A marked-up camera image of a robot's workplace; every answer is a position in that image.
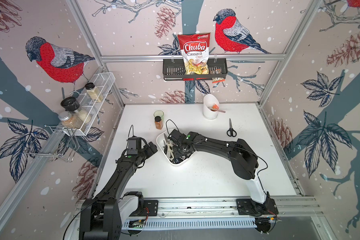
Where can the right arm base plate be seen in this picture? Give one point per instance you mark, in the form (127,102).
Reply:
(248,207)

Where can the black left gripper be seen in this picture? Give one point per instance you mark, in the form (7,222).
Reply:
(149,150)

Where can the green glass cup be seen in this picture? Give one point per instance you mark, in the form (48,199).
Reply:
(159,113)

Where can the spice jar black lid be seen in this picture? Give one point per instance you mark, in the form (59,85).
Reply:
(94,92)

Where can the spice jar silver lid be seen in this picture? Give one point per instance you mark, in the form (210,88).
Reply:
(69,120)

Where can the small black scissors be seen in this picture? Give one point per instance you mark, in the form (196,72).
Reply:
(231,132)

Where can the white utensil holder cup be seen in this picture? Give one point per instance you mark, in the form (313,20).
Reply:
(209,101)

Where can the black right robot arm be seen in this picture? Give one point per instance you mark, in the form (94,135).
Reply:
(244,163)

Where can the wire wall rack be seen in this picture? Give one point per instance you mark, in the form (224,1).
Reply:
(62,144)

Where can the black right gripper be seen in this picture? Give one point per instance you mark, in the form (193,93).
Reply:
(175,154)

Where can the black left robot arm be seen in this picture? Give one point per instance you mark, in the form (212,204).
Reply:
(100,217)

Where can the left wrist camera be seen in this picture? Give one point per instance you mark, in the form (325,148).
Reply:
(134,145)

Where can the black wall basket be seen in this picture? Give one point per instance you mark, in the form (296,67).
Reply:
(178,70)

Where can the red sweet pepper spice bottle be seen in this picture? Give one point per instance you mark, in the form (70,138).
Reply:
(158,122)

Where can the wooden spoon in cup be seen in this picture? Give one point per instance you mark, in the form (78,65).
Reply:
(216,110)

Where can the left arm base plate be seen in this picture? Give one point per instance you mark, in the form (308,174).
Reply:
(147,208)

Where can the white wire spice rack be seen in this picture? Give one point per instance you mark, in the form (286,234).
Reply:
(104,82)

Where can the white plastic storage box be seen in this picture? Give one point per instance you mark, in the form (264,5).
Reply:
(161,145)

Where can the black pepper grinder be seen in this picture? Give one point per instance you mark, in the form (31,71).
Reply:
(72,105)

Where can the black handled long scissors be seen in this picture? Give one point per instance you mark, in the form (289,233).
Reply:
(176,159)

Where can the red chuba cassava chips bag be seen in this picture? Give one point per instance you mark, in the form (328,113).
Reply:
(195,53)

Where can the cream handled kitchen scissors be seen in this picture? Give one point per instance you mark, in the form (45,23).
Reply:
(169,149)

